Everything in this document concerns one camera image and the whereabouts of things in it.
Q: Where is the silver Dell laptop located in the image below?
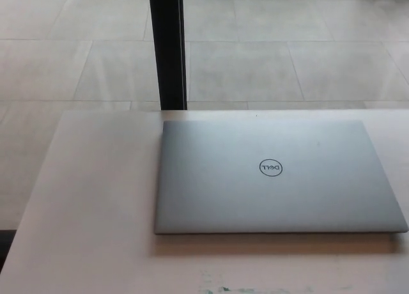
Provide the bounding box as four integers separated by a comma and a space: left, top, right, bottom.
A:
153, 120, 409, 235

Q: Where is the black vertical window frame post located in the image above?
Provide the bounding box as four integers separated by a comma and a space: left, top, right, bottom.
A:
148, 0, 189, 111

